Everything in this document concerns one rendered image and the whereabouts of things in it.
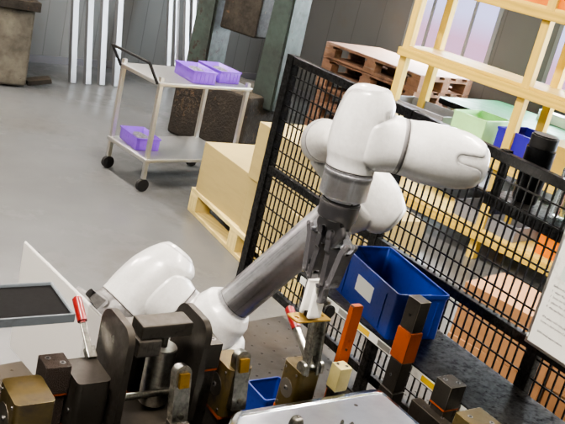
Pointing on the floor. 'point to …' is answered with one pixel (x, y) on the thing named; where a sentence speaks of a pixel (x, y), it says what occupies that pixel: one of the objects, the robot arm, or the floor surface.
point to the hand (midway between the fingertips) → (314, 298)
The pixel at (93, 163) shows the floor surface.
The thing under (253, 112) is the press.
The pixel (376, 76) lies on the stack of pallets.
